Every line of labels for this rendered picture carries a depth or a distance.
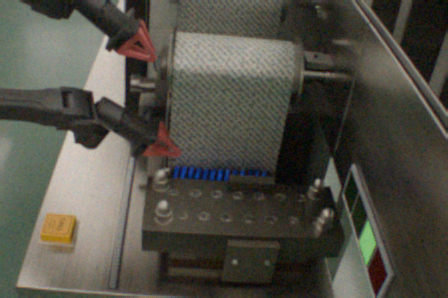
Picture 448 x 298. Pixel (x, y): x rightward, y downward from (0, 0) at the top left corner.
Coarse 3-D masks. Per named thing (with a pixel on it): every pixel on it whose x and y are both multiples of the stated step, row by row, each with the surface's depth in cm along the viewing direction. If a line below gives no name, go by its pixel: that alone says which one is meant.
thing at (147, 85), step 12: (156, 72) 109; (144, 84) 109; (156, 84) 107; (144, 96) 113; (156, 96) 109; (144, 108) 111; (156, 108) 111; (156, 120) 114; (156, 156) 120; (156, 168) 122; (144, 180) 125
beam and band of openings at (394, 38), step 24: (360, 0) 88; (384, 0) 83; (408, 0) 69; (432, 0) 68; (384, 24) 78; (408, 24) 70; (432, 24) 70; (408, 48) 71; (432, 48) 72; (432, 72) 66; (432, 96) 60
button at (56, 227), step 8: (48, 216) 109; (56, 216) 109; (64, 216) 110; (72, 216) 110; (48, 224) 107; (56, 224) 107; (64, 224) 108; (72, 224) 108; (40, 232) 105; (48, 232) 105; (56, 232) 105; (64, 232) 106; (72, 232) 107; (48, 240) 105; (56, 240) 106; (64, 240) 106
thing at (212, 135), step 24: (192, 120) 104; (216, 120) 105; (240, 120) 105; (264, 120) 105; (192, 144) 108; (216, 144) 108; (240, 144) 108; (264, 144) 109; (168, 168) 112; (216, 168) 112; (240, 168) 112; (264, 168) 112
